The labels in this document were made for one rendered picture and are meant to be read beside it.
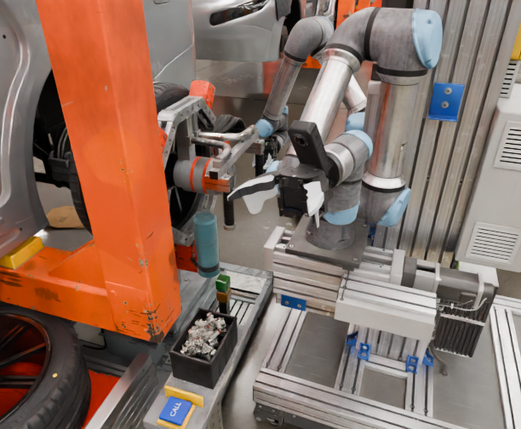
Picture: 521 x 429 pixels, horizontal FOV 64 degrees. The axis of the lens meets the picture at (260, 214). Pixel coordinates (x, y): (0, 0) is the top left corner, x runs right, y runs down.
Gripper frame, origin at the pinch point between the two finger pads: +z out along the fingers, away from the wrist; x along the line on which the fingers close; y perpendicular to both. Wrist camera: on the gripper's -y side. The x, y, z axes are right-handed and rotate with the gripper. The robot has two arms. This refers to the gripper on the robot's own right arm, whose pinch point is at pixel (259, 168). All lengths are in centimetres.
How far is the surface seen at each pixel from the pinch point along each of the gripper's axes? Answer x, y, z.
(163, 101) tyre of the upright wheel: -28.7, 30.3, 20.2
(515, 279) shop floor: 130, -83, -73
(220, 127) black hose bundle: -13.0, 18.5, 7.5
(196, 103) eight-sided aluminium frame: -20.5, 28.1, 11.7
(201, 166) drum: -15.7, 7.6, 21.1
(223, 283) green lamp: 5, -17, 53
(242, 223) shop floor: -39, -83, -82
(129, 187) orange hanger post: -10, 24, 72
